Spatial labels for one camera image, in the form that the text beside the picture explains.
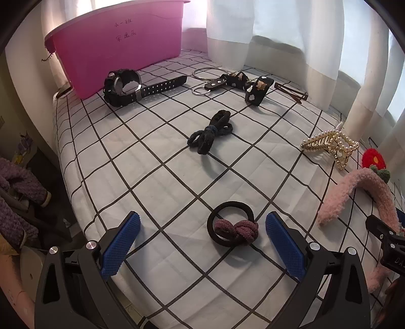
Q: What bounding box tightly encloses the gold pearl claw clip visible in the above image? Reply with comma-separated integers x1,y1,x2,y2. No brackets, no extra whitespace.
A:
300,123,360,171

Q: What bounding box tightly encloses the black wrist watch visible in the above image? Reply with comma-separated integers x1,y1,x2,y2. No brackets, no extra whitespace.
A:
104,69,188,107

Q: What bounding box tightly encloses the white checked bedsheet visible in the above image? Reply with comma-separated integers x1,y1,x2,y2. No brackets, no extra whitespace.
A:
52,49,405,329

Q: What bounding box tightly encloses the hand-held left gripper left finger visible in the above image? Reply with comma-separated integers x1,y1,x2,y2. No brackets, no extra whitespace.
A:
34,211,149,329

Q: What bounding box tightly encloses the purple knit garment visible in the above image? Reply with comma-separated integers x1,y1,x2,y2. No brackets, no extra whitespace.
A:
0,157,52,252

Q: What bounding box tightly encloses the white curtain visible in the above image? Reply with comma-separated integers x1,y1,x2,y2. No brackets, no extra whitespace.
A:
40,0,405,152

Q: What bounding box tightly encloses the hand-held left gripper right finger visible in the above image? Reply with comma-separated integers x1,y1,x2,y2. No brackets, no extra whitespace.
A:
265,211,371,329

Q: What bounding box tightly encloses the pink fuzzy headband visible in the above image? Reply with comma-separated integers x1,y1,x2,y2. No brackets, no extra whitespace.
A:
317,168,403,292

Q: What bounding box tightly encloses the bundle of dark hair ties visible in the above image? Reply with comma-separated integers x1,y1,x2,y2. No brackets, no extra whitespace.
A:
187,109,235,155

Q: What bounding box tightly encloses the pink plastic tub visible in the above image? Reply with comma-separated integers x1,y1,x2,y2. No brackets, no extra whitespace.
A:
44,0,192,100

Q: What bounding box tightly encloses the large silver bangle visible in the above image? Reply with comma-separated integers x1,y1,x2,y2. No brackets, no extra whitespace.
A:
193,67,224,81

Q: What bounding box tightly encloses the black hair tie mauve knot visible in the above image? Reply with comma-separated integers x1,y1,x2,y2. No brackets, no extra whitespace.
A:
207,201,259,245

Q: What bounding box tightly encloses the brown triangular snap clip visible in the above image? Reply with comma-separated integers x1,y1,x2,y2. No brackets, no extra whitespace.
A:
274,83,309,103

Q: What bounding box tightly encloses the red knit flower clip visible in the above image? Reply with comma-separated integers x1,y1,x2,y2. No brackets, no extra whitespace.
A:
361,148,392,183

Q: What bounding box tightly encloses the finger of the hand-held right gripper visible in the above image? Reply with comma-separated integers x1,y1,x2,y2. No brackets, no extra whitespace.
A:
365,214,402,242

